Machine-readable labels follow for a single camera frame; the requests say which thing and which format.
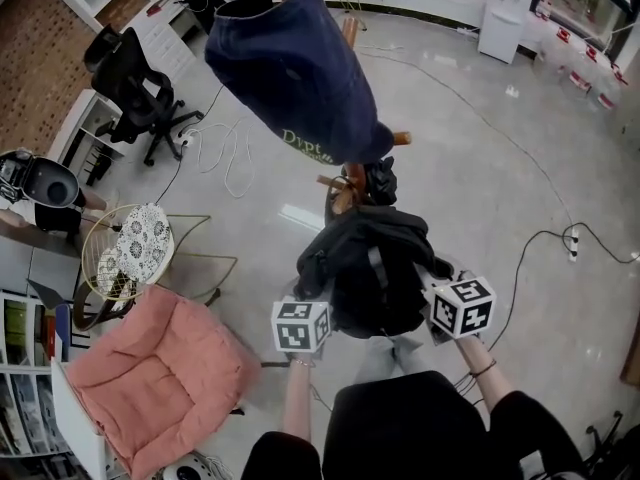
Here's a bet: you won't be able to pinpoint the black office chair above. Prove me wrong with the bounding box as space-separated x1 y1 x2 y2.
82 23 205 168

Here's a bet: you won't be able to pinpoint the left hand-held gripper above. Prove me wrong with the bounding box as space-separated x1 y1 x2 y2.
270 300 334 354

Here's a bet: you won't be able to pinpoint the gold wire chair floral cushion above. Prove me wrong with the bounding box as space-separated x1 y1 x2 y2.
80 202 239 304

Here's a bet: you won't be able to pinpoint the person's grey trousers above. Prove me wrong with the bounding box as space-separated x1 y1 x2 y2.
352 335 426 384

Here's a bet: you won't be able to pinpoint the navy blue cloth bag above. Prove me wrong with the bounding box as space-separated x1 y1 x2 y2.
203 0 396 167

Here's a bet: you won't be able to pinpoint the dark round stool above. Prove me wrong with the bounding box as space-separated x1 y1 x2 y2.
72 277 139 333

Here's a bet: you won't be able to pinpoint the person's left forearm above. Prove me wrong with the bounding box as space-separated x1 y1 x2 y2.
282 355 314 442

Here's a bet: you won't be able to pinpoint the white tall cabinet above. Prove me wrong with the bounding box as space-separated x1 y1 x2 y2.
0 227 84 299

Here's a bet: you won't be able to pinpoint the small white desk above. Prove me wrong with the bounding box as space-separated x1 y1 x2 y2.
47 88 126 189

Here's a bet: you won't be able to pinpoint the white water dispenser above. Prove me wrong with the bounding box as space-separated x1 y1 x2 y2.
477 0 536 65

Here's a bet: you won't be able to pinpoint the white shelf unit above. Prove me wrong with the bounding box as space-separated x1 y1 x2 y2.
0 287 71 459

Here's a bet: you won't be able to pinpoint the person's black top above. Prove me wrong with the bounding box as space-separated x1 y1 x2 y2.
242 370 586 480

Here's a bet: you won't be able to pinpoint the pink cushioned armchair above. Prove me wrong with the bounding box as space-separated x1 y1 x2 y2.
64 283 264 480

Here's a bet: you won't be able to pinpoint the white cable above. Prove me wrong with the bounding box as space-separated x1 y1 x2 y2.
192 117 256 199

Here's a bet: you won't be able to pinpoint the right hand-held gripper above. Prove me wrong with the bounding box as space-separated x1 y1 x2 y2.
417 253 497 348

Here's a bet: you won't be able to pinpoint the black backpack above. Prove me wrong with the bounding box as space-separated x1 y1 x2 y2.
294 205 454 340

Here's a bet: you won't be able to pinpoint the small black pouch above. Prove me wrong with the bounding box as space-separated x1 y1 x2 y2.
364 156 399 207

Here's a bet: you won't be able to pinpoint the row of clear water jugs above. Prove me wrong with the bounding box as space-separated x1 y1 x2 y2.
532 0 631 112

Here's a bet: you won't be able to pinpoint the brown wooden coat rack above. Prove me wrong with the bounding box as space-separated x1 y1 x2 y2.
159 0 412 215

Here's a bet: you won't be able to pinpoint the white low table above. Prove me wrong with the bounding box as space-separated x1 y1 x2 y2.
49 357 116 480

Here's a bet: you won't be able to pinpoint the black power cable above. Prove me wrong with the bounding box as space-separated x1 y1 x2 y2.
487 222 640 354

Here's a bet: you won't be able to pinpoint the person's right forearm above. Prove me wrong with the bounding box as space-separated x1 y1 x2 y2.
452 335 514 412

